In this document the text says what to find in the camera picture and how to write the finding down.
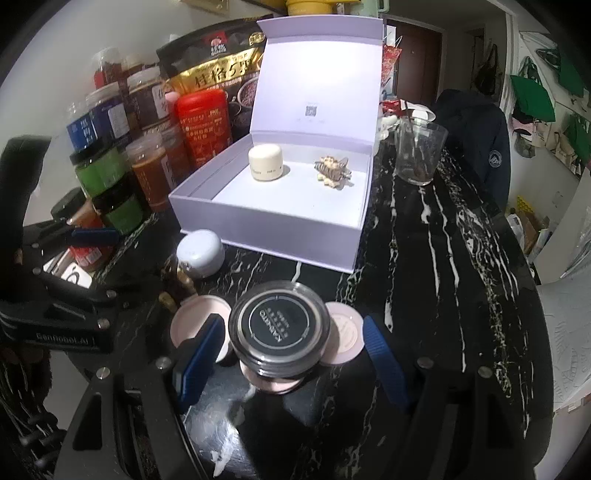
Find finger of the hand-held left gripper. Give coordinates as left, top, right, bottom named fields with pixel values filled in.
left=23, top=219, right=121, bottom=252
left=39, top=272, right=134, bottom=319

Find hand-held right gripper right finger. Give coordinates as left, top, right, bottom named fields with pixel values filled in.
left=362, top=316, right=555, bottom=480

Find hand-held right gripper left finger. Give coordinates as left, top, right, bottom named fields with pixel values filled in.
left=53, top=315, right=226, bottom=480

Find pink round compact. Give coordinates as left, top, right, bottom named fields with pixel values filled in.
left=318, top=301, right=368, bottom=367

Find dark flower hair clip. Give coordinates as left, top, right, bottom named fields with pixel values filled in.
left=159, top=256, right=197, bottom=310

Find clear jar black lid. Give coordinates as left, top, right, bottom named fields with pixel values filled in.
left=228, top=279, right=333, bottom=376

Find white gift box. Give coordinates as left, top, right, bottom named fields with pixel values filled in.
left=168, top=16, right=386, bottom=275

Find red label jar black lid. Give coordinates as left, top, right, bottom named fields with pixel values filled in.
left=51, top=188, right=116, bottom=273

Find green jar black lid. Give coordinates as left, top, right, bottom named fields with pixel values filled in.
left=69, top=144, right=132, bottom=197
left=91, top=178, right=151, bottom=236

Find pink round lid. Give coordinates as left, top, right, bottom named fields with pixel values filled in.
left=239, top=362, right=315, bottom=394

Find orange sauce jar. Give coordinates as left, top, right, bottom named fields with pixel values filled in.
left=126, top=133, right=174, bottom=213

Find blue label jar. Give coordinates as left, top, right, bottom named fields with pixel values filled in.
left=85, top=83, right=130, bottom=148
left=65, top=102, right=95, bottom=153

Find dark contents jar white lid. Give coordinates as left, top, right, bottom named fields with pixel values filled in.
left=126, top=71, right=178, bottom=132

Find red tin canister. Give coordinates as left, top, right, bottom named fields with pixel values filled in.
left=176, top=89, right=234, bottom=169

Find clear jar red contents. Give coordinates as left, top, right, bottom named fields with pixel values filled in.
left=91, top=46, right=125, bottom=90

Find clear jar brown contents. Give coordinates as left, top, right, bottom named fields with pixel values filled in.
left=122, top=53, right=148, bottom=79

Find cream round jar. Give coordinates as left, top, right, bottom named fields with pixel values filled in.
left=248, top=144, right=286, bottom=182

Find white board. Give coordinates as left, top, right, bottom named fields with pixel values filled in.
left=538, top=272, right=591, bottom=411

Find cardboard boxes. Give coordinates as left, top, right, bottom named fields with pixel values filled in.
left=505, top=196, right=552, bottom=259

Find beige flower hair clip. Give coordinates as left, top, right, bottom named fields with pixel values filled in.
left=314, top=154, right=354, bottom=189

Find spoon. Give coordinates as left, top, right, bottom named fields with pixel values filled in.
left=405, top=115, right=429, bottom=181

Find black gold oatmeal bag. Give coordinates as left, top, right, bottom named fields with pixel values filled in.
left=157, top=19, right=271, bottom=144

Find clear glass cup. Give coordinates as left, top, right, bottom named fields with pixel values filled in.
left=394, top=117, right=450, bottom=186

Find dark jacket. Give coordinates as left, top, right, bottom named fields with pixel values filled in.
left=431, top=89, right=511, bottom=213

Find red paper decoration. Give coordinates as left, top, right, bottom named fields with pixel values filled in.
left=381, top=46, right=400, bottom=88

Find green tote bag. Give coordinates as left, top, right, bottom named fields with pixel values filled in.
left=561, top=113, right=591, bottom=153
left=519, top=44, right=585, bottom=93
left=510, top=74, right=557, bottom=123

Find brown door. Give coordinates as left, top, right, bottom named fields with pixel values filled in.
left=394, top=21, right=444, bottom=107

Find black hanging bag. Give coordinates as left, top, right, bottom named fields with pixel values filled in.
left=475, top=44, right=504, bottom=95

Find yellow pot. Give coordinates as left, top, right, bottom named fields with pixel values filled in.
left=284, top=0, right=345, bottom=17

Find pale green kettle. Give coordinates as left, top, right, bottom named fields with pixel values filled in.
left=344, top=0, right=389, bottom=21

